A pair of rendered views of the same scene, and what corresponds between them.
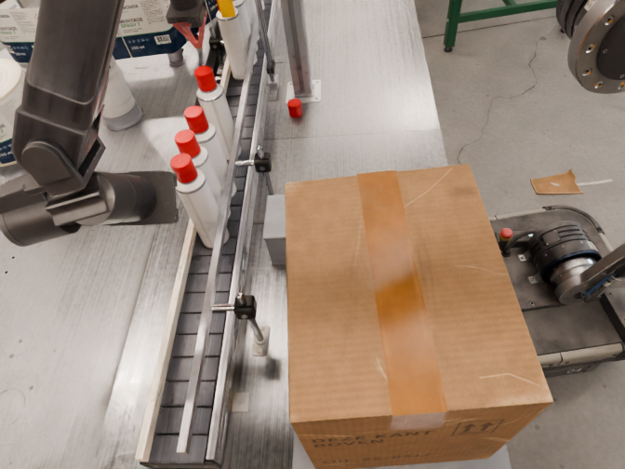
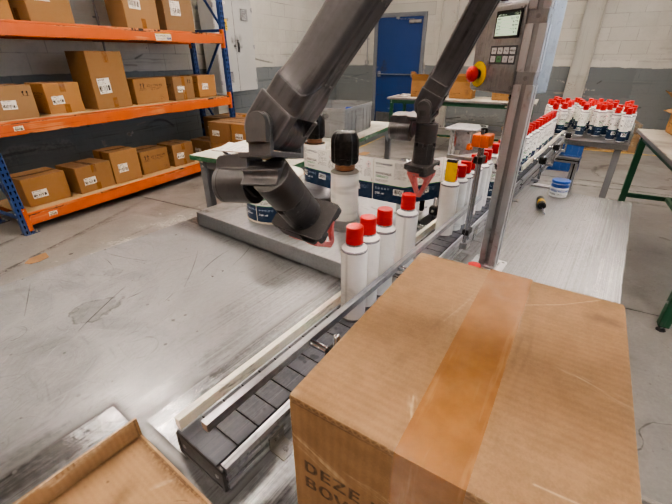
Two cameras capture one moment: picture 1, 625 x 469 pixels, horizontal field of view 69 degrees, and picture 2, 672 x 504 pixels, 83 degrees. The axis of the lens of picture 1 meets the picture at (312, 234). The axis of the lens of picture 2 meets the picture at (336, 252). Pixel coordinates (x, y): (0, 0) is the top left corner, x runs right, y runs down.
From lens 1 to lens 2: 22 cm
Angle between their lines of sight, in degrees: 33
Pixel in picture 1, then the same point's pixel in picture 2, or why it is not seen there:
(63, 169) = (264, 134)
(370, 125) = not seen: hidden behind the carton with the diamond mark
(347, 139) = not seen: hidden behind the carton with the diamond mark
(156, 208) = (313, 226)
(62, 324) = (215, 319)
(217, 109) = (406, 226)
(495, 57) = not seen: outside the picture
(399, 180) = (532, 287)
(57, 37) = (307, 48)
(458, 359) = (512, 449)
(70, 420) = (166, 378)
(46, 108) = (278, 92)
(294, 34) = (496, 212)
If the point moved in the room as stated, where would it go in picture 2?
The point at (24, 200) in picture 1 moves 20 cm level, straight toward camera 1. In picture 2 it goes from (235, 162) to (231, 214)
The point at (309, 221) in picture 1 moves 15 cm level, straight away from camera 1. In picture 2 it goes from (423, 279) to (449, 234)
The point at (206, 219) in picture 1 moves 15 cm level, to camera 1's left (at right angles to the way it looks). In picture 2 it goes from (351, 285) to (286, 268)
